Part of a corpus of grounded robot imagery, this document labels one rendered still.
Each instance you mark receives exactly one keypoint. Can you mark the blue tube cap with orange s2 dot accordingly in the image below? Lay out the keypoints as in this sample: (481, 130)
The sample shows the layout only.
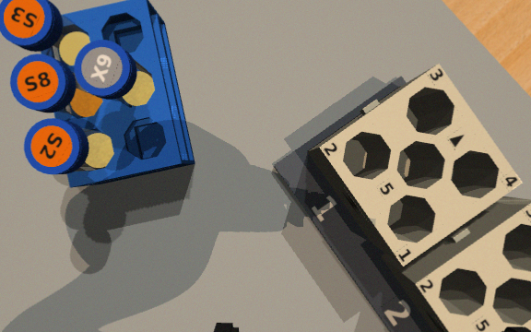
(55, 146)

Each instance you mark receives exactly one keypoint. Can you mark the blue tube rack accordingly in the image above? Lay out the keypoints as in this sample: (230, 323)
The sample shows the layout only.
(139, 133)

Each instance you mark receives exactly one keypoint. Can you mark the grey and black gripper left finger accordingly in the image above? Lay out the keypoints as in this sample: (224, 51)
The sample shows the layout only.
(225, 327)

